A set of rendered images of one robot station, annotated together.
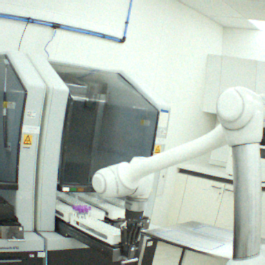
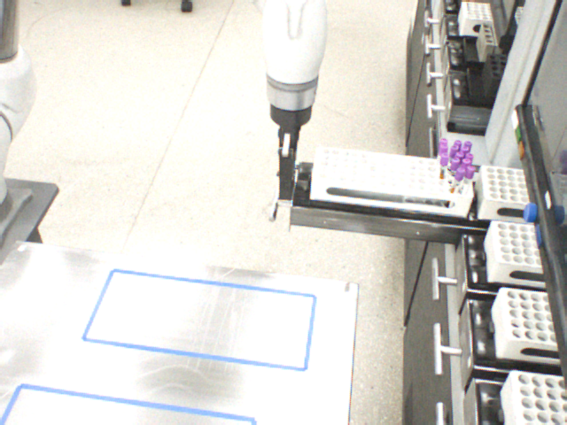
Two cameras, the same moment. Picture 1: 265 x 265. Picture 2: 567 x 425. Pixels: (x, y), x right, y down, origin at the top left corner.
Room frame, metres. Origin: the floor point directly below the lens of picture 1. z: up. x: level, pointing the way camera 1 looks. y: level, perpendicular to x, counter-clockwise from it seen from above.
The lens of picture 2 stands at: (2.31, -0.63, 1.64)
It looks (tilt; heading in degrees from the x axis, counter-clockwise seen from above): 44 degrees down; 143
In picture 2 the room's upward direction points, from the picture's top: 2 degrees clockwise
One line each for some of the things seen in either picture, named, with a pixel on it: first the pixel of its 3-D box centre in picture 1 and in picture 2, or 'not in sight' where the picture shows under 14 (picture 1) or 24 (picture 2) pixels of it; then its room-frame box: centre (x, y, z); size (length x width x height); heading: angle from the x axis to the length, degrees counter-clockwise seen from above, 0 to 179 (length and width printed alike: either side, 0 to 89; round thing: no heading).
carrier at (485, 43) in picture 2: not in sight; (485, 44); (1.44, 0.63, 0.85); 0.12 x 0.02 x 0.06; 137
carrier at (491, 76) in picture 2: (4, 211); (491, 76); (1.56, 0.53, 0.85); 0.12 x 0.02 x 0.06; 137
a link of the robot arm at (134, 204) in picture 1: (136, 203); (291, 85); (1.56, -0.06, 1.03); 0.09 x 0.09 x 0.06
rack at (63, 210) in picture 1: (58, 209); (557, 203); (1.91, 0.32, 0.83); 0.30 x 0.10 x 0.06; 46
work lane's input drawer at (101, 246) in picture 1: (78, 230); (455, 212); (1.79, 0.19, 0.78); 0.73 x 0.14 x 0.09; 46
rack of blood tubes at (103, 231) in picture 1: (97, 230); (390, 182); (1.69, 0.09, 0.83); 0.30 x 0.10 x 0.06; 46
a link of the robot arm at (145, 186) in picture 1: (138, 177); (294, 24); (1.55, -0.05, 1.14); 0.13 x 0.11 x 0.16; 142
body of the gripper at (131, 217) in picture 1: (132, 219); (290, 119); (1.56, -0.06, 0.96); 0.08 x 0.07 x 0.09; 136
